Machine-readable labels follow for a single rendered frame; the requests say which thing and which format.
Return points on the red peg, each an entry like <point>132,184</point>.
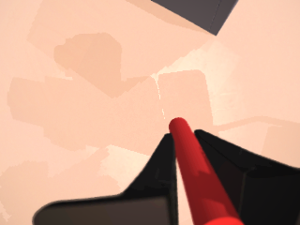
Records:
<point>207,200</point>

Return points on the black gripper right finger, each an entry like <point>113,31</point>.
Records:
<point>263,191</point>

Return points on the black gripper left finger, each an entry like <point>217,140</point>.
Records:
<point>151,198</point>

